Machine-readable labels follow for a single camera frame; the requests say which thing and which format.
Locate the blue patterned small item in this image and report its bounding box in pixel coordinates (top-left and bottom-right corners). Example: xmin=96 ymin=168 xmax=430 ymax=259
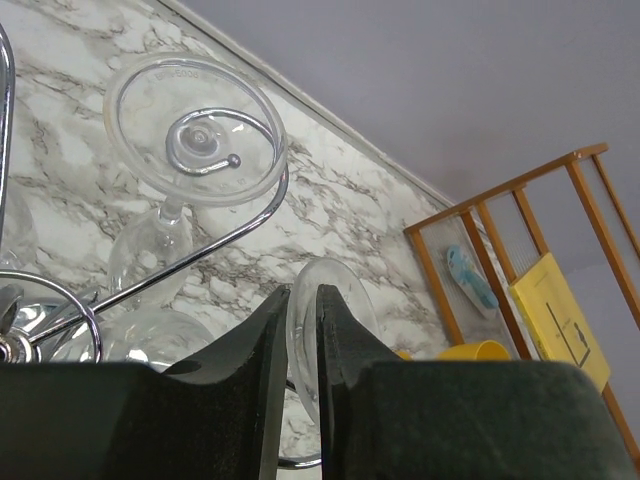
xmin=446 ymin=245 xmax=499 ymax=320

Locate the clear wine glass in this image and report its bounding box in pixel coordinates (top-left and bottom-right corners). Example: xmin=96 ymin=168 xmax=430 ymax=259
xmin=47 ymin=309 xmax=216 ymax=374
xmin=103 ymin=52 xmax=289 ymax=306
xmin=286 ymin=258 xmax=380 ymax=425

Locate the yellow plastic wine glass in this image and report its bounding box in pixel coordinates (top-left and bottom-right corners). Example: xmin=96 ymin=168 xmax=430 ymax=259
xmin=394 ymin=339 xmax=514 ymax=362

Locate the yellow book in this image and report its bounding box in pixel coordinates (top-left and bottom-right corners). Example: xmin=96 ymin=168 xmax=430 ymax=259
xmin=509 ymin=252 xmax=611 ymax=391

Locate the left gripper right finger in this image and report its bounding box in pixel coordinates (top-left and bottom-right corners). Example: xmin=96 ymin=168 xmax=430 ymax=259
xmin=317 ymin=285 xmax=636 ymax=479

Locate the chrome wine glass rack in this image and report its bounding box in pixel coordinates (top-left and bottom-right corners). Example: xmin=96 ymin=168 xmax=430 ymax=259
xmin=0 ymin=24 xmax=321 ymax=469

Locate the wooden shelf rack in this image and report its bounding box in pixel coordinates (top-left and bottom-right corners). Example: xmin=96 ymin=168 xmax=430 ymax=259
xmin=406 ymin=143 xmax=639 ymax=458

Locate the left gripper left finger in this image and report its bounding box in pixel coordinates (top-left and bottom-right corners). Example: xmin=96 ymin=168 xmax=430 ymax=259
xmin=1 ymin=286 xmax=290 ymax=479

